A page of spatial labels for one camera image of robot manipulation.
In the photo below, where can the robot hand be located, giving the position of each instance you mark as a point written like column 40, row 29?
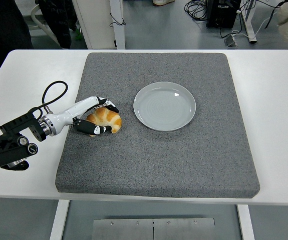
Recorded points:
column 66, row 116

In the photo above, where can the golden croissant bread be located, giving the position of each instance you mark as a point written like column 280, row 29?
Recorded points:
column 108, row 118

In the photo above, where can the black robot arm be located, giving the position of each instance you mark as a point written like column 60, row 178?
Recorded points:
column 8, row 150

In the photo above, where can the grey round plate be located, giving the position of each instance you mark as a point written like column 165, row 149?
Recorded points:
column 163, row 107

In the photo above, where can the small green object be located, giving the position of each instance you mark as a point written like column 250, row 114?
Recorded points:
column 77, row 36

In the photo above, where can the black jacket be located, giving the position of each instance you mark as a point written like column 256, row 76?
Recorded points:
column 58, row 22

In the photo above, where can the white chair base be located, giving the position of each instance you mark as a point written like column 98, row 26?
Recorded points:
column 41, row 25

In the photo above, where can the white cabinet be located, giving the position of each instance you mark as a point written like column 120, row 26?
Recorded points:
column 96, row 22

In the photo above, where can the grey speckled mat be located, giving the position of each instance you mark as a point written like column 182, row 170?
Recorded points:
column 158, row 162

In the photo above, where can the white table leg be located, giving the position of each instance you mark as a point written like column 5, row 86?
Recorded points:
column 58, row 220
column 246, row 222

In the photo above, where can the person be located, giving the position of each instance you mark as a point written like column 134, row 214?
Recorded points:
column 3, row 30

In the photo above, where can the person's shoe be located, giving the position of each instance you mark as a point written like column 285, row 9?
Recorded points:
column 162, row 2

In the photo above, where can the grey power adapter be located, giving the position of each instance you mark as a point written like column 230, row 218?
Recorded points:
column 231, row 41

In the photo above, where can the black computer tower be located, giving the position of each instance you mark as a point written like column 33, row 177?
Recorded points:
column 221, row 15

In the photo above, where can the white desk leg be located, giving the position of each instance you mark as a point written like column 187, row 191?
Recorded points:
column 249, row 22

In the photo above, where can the white post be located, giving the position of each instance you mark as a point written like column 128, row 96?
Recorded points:
column 118, row 35

